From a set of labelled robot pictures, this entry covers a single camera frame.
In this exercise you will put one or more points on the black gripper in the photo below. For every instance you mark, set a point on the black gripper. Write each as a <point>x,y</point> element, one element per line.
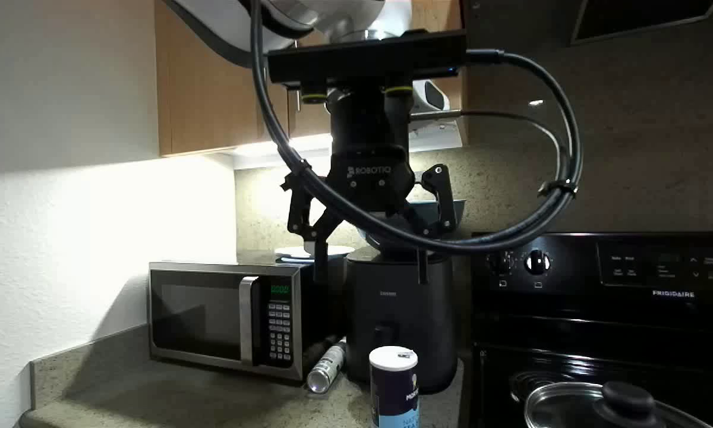
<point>372,149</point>

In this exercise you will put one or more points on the black coffee maker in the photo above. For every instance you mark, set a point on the black coffee maker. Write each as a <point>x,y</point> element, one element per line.
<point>401,317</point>

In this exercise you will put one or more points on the white plastic device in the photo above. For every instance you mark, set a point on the white plastic device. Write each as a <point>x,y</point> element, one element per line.
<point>431,93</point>

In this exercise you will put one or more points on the clear plastic bottle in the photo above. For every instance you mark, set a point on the clear plastic bottle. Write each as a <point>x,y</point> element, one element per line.
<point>327,369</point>

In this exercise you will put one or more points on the blue canister white lid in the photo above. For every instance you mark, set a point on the blue canister white lid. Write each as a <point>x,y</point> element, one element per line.
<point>394,382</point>

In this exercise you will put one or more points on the black steel microwave oven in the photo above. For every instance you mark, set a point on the black steel microwave oven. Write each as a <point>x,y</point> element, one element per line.
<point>206,317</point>

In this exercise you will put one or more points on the black kitchen stove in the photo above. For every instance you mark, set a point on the black kitchen stove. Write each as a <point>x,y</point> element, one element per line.
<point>609,317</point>

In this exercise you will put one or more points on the dark frying pan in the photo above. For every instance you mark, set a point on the dark frying pan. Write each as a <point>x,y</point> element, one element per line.
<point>578,407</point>

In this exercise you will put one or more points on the dark range hood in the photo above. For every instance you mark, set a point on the dark range hood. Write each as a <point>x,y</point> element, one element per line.
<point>643,15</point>

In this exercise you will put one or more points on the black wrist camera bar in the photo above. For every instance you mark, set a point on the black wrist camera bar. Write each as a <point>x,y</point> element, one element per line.
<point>365,58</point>

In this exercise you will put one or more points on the wooden wall cabinet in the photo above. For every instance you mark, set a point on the wooden wall cabinet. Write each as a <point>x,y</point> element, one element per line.
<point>206,85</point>

